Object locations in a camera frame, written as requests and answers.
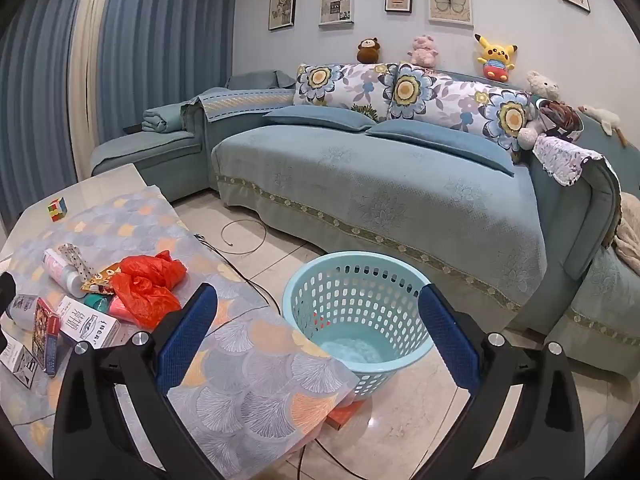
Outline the white bear plush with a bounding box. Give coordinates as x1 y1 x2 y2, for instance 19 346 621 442
525 70 564 102

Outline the light blue plastic basket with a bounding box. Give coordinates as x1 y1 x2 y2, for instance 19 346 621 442
282 252 436 402

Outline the white printed carton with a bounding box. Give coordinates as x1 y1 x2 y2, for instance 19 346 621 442
0 336 39 390

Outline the blue embroidered sofa cover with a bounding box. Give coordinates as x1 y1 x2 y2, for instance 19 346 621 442
210 119 549 332

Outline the small white plush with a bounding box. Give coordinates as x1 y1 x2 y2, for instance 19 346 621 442
517 119 544 150

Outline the tall black picture frame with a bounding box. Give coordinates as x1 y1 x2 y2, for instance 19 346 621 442
268 0 298 31

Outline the black floor cable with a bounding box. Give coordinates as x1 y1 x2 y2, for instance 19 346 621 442
192 219 287 319
294 437 367 480

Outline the beige fluffy blanket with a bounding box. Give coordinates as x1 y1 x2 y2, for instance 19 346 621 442
611 194 640 277

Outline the white medicine box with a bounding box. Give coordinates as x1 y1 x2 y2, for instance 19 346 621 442
54 296 122 350

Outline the folded blue blanket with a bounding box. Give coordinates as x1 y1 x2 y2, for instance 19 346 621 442
141 102 184 134

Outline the red plastic bag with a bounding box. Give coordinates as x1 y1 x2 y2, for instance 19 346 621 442
109 250 189 329

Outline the orange flat box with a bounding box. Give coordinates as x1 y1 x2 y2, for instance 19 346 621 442
327 402 362 431

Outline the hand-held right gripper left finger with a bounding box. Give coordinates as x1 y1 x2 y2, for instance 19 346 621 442
52 282 236 480

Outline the blue fabric sofa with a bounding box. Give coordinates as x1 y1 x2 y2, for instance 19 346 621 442
90 62 640 341

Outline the cream curtain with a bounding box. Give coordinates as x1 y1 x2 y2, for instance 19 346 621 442
66 0 117 177

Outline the pink pig plush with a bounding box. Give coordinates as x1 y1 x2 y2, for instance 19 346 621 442
407 34 439 67

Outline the brown-haired doll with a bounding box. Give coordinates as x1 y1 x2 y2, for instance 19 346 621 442
537 99 584 139

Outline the blue curtain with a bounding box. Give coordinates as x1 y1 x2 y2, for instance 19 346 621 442
92 0 239 153
0 0 85 228

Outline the white goose plush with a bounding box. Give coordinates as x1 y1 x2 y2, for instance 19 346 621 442
577 104 629 148

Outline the blue quilted backrest cover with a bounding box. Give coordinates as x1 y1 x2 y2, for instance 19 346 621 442
181 87 297 124

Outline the pink plastic bag roll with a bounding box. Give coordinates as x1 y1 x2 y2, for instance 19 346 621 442
107 297 135 322

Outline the dark red box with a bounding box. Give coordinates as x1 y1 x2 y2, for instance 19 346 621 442
31 297 62 377

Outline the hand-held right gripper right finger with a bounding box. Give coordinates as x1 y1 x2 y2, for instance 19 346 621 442
417 283 586 480

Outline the brown monkey plush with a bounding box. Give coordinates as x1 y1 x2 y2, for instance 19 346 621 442
356 37 383 65

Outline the white collage picture frame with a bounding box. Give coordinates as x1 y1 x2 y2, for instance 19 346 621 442
319 0 355 26

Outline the white butterfly picture frame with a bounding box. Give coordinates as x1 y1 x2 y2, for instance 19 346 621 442
428 0 474 27

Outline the orange snack packet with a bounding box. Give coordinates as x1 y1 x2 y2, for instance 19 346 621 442
80 268 124 296

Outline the silver white can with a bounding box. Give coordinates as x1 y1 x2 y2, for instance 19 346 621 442
7 294 39 329

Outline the white bottle with pink label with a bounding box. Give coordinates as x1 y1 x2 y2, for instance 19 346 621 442
42 248 89 297

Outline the blue pillow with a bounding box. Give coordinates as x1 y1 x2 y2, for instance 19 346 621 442
364 119 516 177
262 105 377 134

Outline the floral armrest cloth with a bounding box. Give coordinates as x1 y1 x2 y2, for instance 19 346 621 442
531 136 617 187

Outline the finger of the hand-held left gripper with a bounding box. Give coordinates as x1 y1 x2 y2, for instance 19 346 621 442
0 272 19 321

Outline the yellow mouse plush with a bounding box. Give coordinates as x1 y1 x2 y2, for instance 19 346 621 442
473 33 519 83

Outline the blue covered footstool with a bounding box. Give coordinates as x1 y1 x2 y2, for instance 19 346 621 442
549 246 640 377

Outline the white black-dotted paper carton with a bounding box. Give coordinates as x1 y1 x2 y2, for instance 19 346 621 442
55 242 97 281

